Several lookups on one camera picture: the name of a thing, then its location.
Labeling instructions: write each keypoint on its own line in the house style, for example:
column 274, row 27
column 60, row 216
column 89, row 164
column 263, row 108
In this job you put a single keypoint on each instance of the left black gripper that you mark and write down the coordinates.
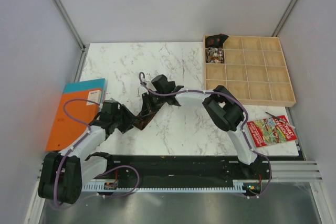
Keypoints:
column 129, row 118

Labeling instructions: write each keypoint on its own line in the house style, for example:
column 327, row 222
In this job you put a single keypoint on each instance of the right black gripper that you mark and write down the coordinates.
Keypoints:
column 147, row 104

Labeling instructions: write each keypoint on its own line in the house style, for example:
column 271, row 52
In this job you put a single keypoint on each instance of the brown red patterned tie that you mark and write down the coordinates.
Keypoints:
column 142, row 120

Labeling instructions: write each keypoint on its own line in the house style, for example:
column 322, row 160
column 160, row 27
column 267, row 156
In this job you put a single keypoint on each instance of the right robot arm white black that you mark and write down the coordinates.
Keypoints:
column 226, row 112

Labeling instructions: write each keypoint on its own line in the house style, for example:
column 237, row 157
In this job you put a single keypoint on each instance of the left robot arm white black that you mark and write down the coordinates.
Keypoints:
column 64, row 173

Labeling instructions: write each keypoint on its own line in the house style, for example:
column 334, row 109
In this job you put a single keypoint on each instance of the teal folder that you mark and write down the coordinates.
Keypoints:
column 94, row 84

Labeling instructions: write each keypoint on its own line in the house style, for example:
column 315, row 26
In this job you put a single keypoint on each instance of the orange folder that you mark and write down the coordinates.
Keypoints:
column 80, row 105

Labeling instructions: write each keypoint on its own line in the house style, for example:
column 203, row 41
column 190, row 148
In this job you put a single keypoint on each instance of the rolled colourful tie in tray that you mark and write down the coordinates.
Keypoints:
column 214, row 55

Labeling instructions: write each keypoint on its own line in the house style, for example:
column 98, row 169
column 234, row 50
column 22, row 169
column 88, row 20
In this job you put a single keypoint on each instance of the rolled dark tie in tray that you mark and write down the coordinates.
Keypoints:
column 215, row 41

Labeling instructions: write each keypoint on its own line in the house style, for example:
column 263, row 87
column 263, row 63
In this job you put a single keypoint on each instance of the wooden compartment tray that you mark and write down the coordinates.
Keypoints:
column 254, row 71

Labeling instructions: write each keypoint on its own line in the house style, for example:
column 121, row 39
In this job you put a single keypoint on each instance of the red treehouse book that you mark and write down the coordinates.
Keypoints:
column 269, row 131

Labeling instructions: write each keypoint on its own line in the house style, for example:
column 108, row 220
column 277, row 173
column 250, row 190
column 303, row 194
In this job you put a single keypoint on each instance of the pen on red book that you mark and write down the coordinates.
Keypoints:
column 281, row 120

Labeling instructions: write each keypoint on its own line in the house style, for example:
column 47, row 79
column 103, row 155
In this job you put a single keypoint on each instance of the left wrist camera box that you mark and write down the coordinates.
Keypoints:
column 110, row 107

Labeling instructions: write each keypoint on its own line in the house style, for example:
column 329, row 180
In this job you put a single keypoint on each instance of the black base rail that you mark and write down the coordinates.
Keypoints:
column 177, row 171

